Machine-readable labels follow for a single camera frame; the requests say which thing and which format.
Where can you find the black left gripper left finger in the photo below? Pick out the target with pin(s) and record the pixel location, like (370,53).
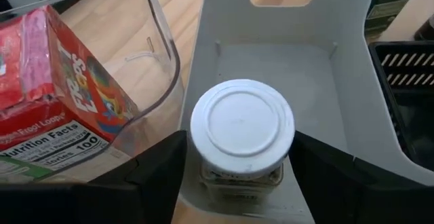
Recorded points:
(149,183)

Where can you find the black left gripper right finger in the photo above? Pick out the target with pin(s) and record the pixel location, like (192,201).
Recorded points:
(332,186)

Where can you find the white-lid spice jar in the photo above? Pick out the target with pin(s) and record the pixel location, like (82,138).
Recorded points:
(242,125)

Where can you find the black mesh basket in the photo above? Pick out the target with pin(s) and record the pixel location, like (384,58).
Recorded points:
(407,98)

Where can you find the red Froot Loops cereal box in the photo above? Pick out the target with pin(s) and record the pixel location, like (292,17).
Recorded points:
(68,91)

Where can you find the grey plastic bin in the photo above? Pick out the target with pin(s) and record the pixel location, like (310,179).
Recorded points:
(305,64)

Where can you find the green Apple Jacks cereal box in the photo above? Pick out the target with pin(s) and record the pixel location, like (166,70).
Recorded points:
(20,169)

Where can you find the green-lid spice jar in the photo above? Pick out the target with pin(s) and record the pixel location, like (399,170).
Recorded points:
(386,10)

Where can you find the clear plastic bin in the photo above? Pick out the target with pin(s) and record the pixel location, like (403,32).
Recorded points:
(135,47)

